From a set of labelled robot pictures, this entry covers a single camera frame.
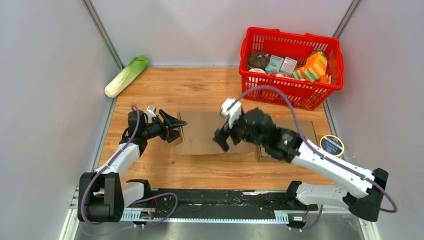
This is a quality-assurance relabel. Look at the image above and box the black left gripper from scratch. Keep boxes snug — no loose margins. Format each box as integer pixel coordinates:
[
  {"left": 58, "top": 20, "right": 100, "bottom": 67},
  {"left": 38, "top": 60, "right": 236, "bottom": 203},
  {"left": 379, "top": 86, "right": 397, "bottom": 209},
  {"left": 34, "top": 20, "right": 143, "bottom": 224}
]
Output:
[{"left": 141, "top": 110, "right": 187, "bottom": 144}]

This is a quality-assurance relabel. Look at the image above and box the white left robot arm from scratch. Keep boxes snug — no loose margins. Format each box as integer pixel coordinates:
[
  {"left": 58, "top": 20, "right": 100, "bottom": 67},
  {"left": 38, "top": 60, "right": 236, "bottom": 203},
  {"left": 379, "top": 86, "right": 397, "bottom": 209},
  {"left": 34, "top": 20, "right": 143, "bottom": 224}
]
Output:
[{"left": 77, "top": 105, "right": 187, "bottom": 225}]

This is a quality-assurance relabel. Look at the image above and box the teal packet box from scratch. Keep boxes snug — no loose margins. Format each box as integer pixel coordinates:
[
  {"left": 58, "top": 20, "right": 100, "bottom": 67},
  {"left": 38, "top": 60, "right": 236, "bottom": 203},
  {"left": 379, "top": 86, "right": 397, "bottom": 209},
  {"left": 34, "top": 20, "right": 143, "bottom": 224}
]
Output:
[{"left": 264, "top": 55, "right": 285, "bottom": 74}]

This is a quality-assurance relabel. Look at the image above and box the brown cardboard box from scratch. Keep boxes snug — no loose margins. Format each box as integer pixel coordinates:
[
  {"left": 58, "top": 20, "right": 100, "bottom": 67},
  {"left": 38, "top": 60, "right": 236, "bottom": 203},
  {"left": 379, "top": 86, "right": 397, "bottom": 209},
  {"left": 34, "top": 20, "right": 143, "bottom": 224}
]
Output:
[{"left": 256, "top": 119, "right": 320, "bottom": 164}]

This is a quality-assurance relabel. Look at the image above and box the aluminium frame rail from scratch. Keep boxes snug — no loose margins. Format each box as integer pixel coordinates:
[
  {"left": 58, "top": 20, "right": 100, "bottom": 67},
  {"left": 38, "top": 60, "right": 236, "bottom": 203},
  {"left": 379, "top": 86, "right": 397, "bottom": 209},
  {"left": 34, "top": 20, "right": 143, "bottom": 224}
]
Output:
[{"left": 60, "top": 188, "right": 380, "bottom": 240}]

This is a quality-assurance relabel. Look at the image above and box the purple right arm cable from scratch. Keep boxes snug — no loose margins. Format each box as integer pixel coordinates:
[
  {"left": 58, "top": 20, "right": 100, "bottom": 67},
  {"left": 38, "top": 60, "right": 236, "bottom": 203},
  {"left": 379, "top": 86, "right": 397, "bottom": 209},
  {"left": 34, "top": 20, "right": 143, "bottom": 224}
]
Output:
[{"left": 231, "top": 85, "right": 398, "bottom": 232}]

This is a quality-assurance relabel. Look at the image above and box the yellow blue tape roll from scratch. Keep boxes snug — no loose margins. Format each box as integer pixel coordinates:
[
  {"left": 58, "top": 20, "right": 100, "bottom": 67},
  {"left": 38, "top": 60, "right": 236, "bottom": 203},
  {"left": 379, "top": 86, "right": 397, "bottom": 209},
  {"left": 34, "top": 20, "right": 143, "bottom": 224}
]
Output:
[{"left": 319, "top": 134, "right": 345, "bottom": 157}]

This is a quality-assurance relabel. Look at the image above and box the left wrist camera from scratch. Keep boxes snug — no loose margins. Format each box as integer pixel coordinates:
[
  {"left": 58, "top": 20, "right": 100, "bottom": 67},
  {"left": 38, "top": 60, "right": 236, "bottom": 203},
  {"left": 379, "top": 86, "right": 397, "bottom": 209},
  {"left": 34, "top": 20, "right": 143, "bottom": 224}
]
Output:
[{"left": 145, "top": 105, "right": 157, "bottom": 123}]

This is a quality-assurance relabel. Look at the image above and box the cardboard sheet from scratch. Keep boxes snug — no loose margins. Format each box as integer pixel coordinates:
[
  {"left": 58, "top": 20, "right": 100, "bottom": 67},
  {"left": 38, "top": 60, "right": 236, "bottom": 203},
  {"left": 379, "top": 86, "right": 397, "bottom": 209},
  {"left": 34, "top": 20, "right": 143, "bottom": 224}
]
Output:
[{"left": 174, "top": 111, "right": 257, "bottom": 156}]

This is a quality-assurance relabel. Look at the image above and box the napa cabbage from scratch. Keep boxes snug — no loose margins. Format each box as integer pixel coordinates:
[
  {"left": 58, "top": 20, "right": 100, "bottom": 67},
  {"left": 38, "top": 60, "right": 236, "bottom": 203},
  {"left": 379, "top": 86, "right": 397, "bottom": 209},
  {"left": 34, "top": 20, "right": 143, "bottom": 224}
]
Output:
[{"left": 104, "top": 56, "right": 150, "bottom": 98}]

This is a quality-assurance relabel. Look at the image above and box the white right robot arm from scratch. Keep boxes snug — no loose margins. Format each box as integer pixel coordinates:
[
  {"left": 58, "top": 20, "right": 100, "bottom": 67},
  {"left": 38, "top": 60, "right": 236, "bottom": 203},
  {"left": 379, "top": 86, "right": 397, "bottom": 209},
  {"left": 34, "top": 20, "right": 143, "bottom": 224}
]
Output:
[{"left": 213, "top": 105, "right": 389, "bottom": 222}]

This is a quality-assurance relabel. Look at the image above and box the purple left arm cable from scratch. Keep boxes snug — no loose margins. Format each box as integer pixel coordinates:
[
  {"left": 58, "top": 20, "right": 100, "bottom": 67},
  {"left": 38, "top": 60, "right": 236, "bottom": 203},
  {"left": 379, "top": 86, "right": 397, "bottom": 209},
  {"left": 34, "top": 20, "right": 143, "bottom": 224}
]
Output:
[{"left": 80, "top": 104, "right": 179, "bottom": 229}]

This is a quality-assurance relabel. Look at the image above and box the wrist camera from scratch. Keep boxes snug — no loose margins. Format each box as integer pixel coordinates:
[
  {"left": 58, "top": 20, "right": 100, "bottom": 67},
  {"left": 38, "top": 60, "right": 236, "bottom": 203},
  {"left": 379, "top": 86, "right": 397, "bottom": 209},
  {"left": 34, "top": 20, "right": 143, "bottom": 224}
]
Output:
[
  {"left": 220, "top": 98, "right": 242, "bottom": 129},
  {"left": 145, "top": 105, "right": 157, "bottom": 123}
]

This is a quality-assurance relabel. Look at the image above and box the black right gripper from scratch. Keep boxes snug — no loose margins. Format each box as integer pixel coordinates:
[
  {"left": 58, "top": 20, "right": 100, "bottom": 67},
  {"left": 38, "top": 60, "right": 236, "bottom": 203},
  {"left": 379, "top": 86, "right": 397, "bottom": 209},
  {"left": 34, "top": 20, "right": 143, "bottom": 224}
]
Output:
[{"left": 213, "top": 110, "right": 267, "bottom": 152}]

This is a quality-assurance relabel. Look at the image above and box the pink white packet box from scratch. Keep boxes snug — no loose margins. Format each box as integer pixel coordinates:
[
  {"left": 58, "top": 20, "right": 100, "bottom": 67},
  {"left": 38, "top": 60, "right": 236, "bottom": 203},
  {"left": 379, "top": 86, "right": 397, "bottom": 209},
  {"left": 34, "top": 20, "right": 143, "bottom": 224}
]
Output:
[{"left": 279, "top": 56, "right": 298, "bottom": 76}]

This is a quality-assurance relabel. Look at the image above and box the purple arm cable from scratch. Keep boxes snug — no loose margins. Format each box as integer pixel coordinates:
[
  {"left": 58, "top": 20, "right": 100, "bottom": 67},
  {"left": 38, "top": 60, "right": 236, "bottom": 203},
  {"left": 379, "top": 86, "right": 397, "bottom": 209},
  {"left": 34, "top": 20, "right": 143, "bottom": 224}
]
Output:
[
  {"left": 80, "top": 104, "right": 179, "bottom": 229},
  {"left": 231, "top": 85, "right": 398, "bottom": 232}
]

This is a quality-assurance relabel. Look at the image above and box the brown round container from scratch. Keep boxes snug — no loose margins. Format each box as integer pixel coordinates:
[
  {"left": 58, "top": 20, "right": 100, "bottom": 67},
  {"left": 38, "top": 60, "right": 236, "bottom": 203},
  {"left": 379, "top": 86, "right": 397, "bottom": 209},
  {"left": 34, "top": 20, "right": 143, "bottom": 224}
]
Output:
[{"left": 247, "top": 51, "right": 270, "bottom": 70}]

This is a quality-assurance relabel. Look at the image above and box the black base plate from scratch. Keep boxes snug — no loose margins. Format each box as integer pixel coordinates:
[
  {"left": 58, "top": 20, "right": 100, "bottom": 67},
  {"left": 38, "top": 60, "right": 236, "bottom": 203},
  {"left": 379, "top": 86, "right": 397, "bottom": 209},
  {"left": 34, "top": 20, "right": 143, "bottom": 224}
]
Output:
[{"left": 132, "top": 188, "right": 318, "bottom": 220}]

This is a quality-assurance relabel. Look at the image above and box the red plastic basket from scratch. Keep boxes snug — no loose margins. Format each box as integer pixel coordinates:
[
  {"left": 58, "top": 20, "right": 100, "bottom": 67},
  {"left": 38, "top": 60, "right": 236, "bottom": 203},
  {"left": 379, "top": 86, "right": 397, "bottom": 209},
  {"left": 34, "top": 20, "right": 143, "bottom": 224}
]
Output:
[{"left": 239, "top": 27, "right": 344, "bottom": 110}]

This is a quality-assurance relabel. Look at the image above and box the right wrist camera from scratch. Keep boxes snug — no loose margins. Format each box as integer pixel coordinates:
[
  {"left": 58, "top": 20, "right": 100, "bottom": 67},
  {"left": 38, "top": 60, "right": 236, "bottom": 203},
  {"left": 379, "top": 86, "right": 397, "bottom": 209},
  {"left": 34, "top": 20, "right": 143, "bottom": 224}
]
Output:
[{"left": 220, "top": 98, "right": 242, "bottom": 129}]

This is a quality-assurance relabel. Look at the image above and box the orange yellow striped box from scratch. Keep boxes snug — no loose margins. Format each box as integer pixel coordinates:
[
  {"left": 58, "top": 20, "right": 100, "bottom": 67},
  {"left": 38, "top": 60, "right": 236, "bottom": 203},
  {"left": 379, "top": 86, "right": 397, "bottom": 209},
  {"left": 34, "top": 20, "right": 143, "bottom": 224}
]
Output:
[{"left": 292, "top": 49, "right": 331, "bottom": 84}]

